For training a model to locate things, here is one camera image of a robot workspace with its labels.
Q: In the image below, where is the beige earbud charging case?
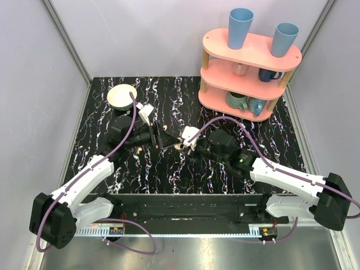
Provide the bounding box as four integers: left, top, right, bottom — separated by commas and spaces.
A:
174, 143, 185, 151

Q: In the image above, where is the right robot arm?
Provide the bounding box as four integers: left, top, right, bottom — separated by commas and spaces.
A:
183, 129, 351, 231

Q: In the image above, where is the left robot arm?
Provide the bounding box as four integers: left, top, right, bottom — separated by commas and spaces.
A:
29, 116, 181, 252

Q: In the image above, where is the white ceramic bowl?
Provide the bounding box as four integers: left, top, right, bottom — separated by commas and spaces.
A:
107, 84, 137, 111

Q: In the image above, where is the green glazed mug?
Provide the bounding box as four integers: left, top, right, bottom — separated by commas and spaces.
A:
226, 91, 248, 111

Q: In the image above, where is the light blue mug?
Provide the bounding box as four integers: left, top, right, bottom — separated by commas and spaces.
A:
247, 97, 266, 116

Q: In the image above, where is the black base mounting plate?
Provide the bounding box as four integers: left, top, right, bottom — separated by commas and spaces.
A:
84, 192, 290, 227

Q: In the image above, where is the pink three-tier shelf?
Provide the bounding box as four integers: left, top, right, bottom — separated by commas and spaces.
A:
198, 28, 302, 122

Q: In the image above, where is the pink mug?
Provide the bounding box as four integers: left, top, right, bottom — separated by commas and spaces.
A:
232, 62, 249, 76

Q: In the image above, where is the dark blue mug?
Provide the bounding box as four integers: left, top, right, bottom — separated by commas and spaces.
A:
258, 69, 282, 82

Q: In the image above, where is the tall blue cup left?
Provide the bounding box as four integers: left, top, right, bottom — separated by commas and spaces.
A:
227, 8, 254, 50

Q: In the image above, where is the tall blue cup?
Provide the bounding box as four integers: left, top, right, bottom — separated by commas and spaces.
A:
271, 22, 299, 57
227, 8, 254, 50

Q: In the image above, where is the tall blue cup right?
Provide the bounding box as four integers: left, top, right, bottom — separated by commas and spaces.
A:
271, 22, 299, 57

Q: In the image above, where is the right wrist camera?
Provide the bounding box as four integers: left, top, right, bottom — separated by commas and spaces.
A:
180, 126, 201, 151

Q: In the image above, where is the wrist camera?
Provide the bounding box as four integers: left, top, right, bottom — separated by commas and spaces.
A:
180, 126, 201, 151
136, 102, 154, 126

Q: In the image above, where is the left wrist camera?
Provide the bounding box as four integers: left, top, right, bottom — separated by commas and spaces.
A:
136, 102, 154, 126

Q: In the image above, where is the aluminium rail frame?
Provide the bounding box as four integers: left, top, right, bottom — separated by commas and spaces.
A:
36, 179, 349, 245

